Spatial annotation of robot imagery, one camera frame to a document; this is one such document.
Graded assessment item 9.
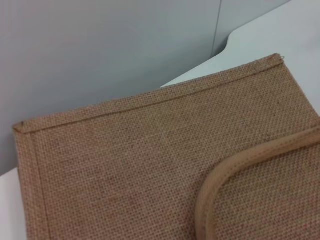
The brown jute handbag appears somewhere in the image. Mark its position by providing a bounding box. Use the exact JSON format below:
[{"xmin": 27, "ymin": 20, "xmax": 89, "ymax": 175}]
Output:
[{"xmin": 12, "ymin": 52, "xmax": 320, "ymax": 240}]

